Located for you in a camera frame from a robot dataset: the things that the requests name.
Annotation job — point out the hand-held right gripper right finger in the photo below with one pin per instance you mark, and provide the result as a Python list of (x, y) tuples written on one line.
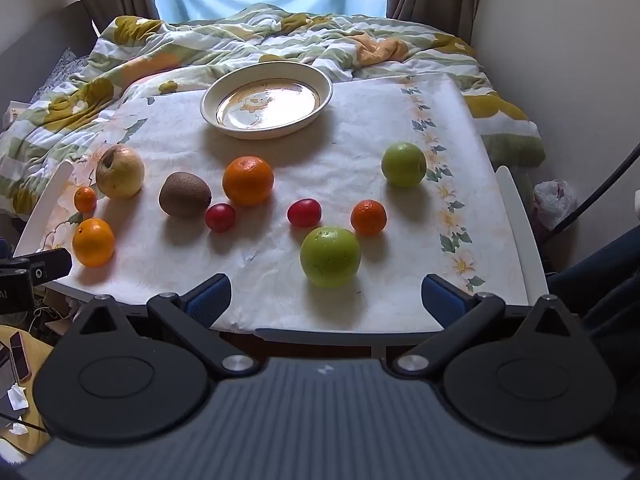
[(442, 301)]

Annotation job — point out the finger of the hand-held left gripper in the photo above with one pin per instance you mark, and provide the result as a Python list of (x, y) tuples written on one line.
[(50, 266)]

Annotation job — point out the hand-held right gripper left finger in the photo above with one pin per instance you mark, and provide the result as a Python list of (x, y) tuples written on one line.
[(212, 300)]

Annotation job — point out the orange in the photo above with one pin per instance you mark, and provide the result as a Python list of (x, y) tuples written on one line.
[(93, 242), (248, 181)]

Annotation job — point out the small tangerine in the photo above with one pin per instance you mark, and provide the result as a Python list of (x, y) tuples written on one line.
[(85, 200), (369, 217)]

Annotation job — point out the red cherry tomato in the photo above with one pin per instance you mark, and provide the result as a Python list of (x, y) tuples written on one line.
[(220, 217), (304, 212)]

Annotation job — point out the brown kiwi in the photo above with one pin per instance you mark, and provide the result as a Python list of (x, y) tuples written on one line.
[(185, 195)]

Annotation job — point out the yellow apple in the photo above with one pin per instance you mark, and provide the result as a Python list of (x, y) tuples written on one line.
[(120, 172)]

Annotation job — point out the green apple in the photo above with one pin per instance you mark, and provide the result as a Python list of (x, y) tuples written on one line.
[(404, 165), (330, 257)]

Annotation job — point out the cream ceramic bowl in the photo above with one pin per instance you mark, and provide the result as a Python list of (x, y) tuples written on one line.
[(270, 105)]

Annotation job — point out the yellow side table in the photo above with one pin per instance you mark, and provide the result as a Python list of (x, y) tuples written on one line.
[(41, 344)]

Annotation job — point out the pink phone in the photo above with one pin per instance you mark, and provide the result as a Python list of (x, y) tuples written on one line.
[(21, 355)]

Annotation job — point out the crumpled white tissue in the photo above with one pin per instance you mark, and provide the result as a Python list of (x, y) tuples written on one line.
[(17, 397), (19, 429)]

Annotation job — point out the white plastic bag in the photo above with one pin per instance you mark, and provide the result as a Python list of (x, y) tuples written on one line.
[(552, 202)]

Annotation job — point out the small white box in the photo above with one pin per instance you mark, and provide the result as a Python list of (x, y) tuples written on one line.
[(16, 115)]

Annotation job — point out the person's dark trouser leg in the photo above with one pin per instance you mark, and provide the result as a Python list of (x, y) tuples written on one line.
[(610, 285)]

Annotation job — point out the grey patterned pillow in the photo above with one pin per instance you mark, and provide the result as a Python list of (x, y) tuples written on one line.
[(60, 72)]

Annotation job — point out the grey headboard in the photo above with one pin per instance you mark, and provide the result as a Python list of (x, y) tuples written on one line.
[(30, 60)]

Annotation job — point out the green striped floral blanket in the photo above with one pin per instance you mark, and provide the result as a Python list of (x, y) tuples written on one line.
[(300, 40)]

